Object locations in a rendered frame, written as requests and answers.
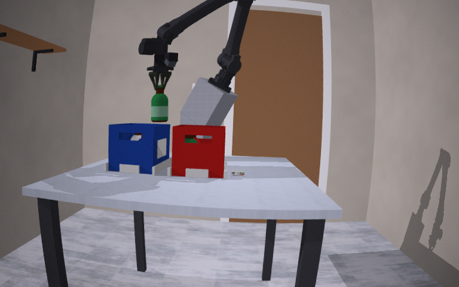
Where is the white paper strip with printed marks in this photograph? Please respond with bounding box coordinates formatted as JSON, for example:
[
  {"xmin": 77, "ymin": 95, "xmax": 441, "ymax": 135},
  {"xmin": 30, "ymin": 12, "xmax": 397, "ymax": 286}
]
[{"xmin": 231, "ymin": 169, "xmax": 245, "ymax": 176}]

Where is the green bottle with pale green label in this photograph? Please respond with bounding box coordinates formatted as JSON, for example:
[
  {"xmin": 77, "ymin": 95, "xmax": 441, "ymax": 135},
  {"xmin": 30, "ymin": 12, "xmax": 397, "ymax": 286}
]
[
  {"xmin": 185, "ymin": 135, "xmax": 197, "ymax": 143},
  {"xmin": 151, "ymin": 85, "xmax": 169, "ymax": 122}
]

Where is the blue plastic crate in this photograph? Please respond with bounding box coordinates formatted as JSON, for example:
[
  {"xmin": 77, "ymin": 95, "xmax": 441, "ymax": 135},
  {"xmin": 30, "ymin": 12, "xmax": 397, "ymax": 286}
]
[{"xmin": 108, "ymin": 123, "xmax": 170, "ymax": 175}]

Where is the red plastic crate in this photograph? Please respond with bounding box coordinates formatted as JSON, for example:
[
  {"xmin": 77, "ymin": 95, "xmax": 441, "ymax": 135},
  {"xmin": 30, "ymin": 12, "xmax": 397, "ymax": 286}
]
[{"xmin": 172, "ymin": 124, "xmax": 225, "ymax": 178}]

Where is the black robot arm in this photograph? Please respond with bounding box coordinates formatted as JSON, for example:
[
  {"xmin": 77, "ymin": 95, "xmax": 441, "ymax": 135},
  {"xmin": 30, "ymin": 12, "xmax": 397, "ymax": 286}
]
[{"xmin": 139, "ymin": 0, "xmax": 255, "ymax": 93}]

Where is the white bottle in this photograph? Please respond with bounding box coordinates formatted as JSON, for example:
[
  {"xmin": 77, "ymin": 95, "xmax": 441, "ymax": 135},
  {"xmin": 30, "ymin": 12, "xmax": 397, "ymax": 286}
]
[{"xmin": 131, "ymin": 133, "xmax": 141, "ymax": 141}]

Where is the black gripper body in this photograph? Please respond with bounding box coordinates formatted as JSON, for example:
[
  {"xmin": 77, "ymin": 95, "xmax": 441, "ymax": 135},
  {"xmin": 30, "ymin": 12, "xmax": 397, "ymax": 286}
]
[{"xmin": 147, "ymin": 66, "xmax": 174, "ymax": 74}]

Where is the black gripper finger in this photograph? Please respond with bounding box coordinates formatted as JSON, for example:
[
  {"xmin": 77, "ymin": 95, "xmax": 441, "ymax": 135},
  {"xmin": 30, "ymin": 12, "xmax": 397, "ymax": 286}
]
[
  {"xmin": 160, "ymin": 73, "xmax": 172, "ymax": 89},
  {"xmin": 149, "ymin": 72, "xmax": 160, "ymax": 90}
]

